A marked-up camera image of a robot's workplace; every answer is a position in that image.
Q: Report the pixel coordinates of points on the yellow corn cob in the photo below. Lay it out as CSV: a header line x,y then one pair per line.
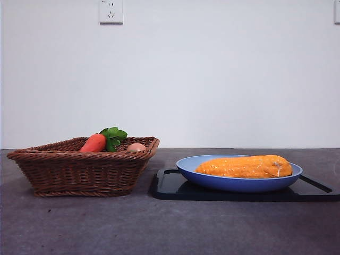
x,y
244,167

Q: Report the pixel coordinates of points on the blue plate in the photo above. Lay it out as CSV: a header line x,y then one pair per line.
x,y
239,184

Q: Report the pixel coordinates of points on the brown wicker basket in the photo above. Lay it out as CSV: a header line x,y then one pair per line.
x,y
79,172

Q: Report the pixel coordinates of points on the brown egg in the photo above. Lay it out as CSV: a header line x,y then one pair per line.
x,y
136,147

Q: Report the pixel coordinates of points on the black rectangular tray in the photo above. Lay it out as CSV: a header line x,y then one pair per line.
x,y
167,188

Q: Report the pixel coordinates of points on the orange carrot with green leaves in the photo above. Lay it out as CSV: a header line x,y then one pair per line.
x,y
93,143

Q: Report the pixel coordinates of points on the white wall socket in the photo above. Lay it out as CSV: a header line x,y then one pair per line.
x,y
111,12

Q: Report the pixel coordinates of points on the white wall switch plate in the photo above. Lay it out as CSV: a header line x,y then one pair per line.
x,y
337,12

